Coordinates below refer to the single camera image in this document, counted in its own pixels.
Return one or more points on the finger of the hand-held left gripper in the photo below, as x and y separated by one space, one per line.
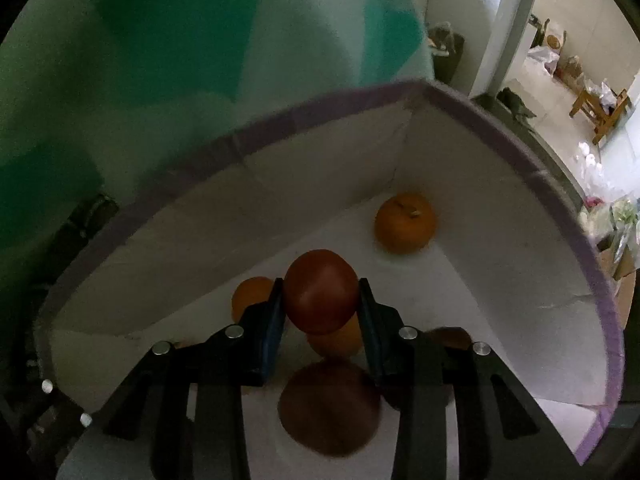
55 410

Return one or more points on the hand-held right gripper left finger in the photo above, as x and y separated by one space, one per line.
275 332

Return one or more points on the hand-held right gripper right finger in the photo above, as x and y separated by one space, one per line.
367 332

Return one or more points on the orange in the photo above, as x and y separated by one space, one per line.
250 297
452 337
406 222
335 344

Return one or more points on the red tomato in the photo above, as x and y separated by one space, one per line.
320 290

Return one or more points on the white cardboard box purple rim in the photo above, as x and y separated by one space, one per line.
325 160

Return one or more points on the brown cardboard box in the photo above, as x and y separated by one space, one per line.
617 280

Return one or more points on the dark bag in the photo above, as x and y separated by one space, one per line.
515 104

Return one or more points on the dark trash bin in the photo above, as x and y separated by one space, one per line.
446 52

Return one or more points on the wooden stool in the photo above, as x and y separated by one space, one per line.
600 112

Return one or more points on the white plastic bag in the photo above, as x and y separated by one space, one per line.
542 57

